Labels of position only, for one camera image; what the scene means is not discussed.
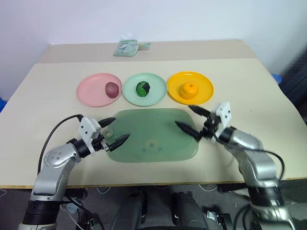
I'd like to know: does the pink plate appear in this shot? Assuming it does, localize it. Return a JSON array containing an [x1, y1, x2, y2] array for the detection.
[[76, 73, 122, 108]]

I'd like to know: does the dark ribbed object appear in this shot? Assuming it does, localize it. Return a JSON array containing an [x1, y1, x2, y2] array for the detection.
[[280, 47, 307, 109]]

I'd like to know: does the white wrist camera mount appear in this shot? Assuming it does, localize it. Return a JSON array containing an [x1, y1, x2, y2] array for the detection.
[[211, 101, 232, 138], [78, 116, 102, 157]]

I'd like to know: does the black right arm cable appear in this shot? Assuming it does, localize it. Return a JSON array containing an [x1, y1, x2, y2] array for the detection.
[[260, 148, 286, 181]]

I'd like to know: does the pale green plastic packet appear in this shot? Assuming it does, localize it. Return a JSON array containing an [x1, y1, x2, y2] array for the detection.
[[113, 39, 139, 58]]

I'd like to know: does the purple red round vegetable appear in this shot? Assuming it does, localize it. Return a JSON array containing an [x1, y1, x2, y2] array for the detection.
[[105, 81, 119, 98]]

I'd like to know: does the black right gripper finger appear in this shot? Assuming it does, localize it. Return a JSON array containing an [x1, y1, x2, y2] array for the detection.
[[175, 121, 203, 142], [188, 104, 213, 118]]

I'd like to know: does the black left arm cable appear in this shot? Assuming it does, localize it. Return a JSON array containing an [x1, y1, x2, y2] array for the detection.
[[37, 115, 84, 174]]

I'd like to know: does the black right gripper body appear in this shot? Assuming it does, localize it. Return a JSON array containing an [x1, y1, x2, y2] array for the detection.
[[201, 112, 223, 140]]

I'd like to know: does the orange fruit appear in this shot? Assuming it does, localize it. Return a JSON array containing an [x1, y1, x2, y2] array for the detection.
[[180, 82, 199, 100]]

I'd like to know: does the yellow orange plate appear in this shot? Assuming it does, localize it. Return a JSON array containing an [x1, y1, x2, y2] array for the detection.
[[167, 71, 214, 105]]

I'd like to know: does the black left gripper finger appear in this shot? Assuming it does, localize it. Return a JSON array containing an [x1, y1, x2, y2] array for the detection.
[[107, 133, 131, 153], [97, 117, 118, 128]]

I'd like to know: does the green cutting board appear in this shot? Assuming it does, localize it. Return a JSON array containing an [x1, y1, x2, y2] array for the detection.
[[105, 108, 200, 164]]

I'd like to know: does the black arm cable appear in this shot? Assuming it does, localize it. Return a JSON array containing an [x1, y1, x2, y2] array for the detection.
[[260, 148, 286, 181], [37, 115, 84, 174]]

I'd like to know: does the light green plate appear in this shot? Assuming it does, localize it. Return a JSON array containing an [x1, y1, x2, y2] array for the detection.
[[122, 73, 168, 106]]

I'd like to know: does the green and black item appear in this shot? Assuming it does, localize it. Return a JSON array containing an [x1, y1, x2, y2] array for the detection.
[[135, 81, 151, 97]]

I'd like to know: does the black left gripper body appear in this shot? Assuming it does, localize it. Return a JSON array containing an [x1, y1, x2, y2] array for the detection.
[[92, 134, 109, 152]]

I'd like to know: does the blue container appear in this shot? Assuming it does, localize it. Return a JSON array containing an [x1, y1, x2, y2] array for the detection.
[[272, 72, 284, 85]]

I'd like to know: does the blue object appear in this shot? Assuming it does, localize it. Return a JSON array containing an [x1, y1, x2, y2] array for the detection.
[[0, 96, 8, 114]]

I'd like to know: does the dark rounded shape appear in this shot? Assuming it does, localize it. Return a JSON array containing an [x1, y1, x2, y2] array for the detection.
[[171, 191, 210, 230]]

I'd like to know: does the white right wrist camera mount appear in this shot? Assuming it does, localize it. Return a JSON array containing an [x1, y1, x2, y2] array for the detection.
[[211, 101, 232, 138]]

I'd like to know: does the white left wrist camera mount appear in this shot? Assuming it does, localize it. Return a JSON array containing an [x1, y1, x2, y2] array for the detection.
[[78, 116, 102, 157]]

